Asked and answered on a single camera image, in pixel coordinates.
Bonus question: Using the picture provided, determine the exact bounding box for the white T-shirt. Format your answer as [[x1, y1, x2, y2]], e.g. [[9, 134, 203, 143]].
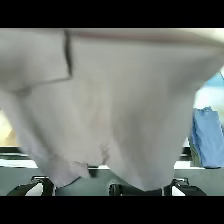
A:
[[0, 28, 224, 192]]

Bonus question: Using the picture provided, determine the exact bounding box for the silver frame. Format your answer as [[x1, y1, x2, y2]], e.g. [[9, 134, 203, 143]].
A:
[[0, 146, 224, 197]]

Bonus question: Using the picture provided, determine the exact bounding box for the blue garment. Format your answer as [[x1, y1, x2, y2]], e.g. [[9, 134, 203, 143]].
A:
[[188, 106, 224, 169]]

